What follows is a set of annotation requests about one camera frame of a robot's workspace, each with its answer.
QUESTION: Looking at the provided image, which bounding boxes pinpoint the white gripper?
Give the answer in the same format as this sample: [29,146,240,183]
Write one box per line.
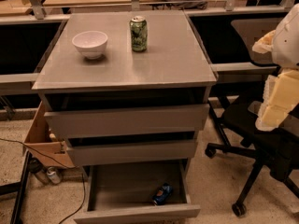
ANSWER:
[252,4,299,132]

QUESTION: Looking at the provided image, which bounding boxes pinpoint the blue pepsi can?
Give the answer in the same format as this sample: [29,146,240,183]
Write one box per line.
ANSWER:
[152,183,173,205]

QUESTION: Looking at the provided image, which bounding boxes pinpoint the top grey drawer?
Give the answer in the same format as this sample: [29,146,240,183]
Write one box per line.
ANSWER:
[45,105,209,138]

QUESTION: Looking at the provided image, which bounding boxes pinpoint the grey drawer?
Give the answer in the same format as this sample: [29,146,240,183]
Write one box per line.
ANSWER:
[67,139,197,166]
[74,160,200,224]
[45,105,209,138]

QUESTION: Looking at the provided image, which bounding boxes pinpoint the green soda can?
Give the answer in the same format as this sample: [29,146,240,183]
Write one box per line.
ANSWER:
[130,16,148,52]

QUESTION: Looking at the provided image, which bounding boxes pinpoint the grey drawer cabinet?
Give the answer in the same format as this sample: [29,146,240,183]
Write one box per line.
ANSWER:
[32,9,218,224]

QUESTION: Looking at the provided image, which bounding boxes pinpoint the middle grey drawer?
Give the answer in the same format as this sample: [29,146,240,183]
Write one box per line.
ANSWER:
[67,139,197,166]

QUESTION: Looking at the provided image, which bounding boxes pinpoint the bottom grey drawer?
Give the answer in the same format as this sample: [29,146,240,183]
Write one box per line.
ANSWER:
[74,160,200,224]

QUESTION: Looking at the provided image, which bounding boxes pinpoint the black office chair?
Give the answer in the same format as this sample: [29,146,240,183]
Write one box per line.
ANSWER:
[205,13,299,217]

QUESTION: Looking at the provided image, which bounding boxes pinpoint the white bowl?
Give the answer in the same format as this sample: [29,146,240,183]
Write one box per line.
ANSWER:
[72,31,108,60]

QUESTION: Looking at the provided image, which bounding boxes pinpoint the cardboard box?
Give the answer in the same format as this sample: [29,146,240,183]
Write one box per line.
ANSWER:
[24,103,75,169]

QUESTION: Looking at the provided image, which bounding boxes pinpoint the dark water bottle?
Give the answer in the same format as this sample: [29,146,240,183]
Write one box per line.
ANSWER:
[28,158,49,185]

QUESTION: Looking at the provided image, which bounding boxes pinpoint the black metal stand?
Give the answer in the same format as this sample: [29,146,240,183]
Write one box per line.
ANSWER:
[0,152,32,224]

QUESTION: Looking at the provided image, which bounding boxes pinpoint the black cable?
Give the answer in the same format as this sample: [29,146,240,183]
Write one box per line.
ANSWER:
[0,137,87,224]

